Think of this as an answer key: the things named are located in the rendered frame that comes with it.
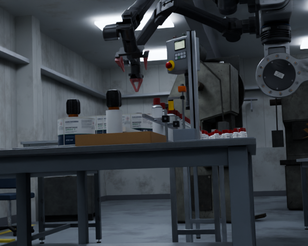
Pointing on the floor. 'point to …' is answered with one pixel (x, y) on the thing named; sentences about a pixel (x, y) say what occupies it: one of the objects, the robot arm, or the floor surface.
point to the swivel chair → (8, 184)
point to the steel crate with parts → (66, 198)
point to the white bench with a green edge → (44, 205)
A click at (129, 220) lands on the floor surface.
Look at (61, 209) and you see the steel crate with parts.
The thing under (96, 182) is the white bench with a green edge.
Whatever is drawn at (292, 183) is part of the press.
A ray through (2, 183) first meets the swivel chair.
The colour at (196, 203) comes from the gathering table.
